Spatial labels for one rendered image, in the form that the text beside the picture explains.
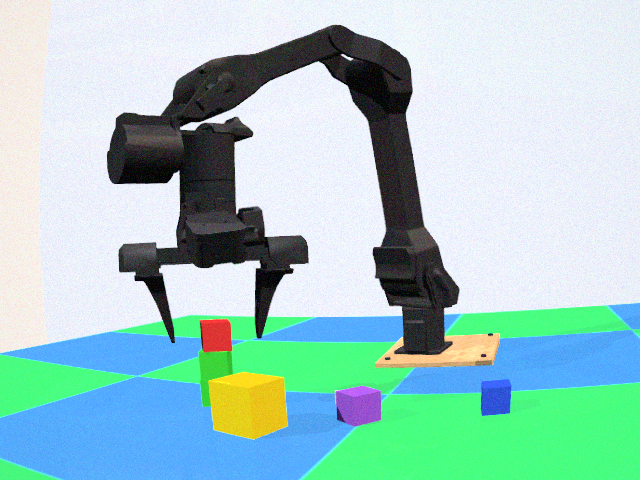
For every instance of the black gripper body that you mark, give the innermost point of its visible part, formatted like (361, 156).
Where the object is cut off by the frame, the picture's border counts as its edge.
(277, 252)

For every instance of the purple cube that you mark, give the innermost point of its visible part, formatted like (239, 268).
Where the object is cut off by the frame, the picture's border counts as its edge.
(358, 405)

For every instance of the green block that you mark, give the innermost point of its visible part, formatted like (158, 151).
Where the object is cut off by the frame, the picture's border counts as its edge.
(215, 364)
(204, 384)

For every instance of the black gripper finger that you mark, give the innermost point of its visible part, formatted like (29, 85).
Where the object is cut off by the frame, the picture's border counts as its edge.
(156, 287)
(266, 282)

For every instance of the red block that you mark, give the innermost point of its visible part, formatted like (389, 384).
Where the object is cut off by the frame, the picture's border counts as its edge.
(216, 335)

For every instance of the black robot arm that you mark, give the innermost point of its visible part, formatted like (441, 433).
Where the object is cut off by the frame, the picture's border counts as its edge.
(150, 149)

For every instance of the blue block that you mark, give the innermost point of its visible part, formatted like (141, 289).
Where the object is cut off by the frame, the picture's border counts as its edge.
(495, 397)

